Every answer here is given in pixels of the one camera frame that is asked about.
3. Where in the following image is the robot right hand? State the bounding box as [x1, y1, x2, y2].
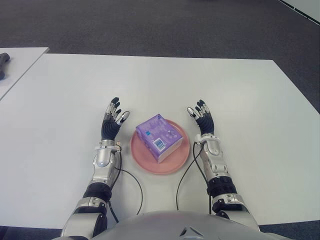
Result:
[186, 99, 216, 136]

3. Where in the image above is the purple tissue paper pack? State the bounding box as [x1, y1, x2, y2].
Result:
[135, 113, 183, 165]

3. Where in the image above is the grey robot torso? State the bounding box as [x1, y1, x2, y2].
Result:
[97, 210, 283, 240]

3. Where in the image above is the black tool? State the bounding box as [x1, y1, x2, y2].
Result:
[0, 52, 11, 81]

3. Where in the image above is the pink round plate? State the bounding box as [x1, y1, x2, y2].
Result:
[130, 119, 193, 175]

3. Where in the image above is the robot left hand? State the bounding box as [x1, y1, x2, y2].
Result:
[100, 96, 131, 141]

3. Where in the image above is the black cable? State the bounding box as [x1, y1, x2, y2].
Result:
[107, 194, 120, 224]
[115, 149, 144, 216]
[193, 146, 212, 215]
[176, 143, 201, 212]

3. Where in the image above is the white side table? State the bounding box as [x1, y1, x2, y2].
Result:
[0, 47, 50, 101]

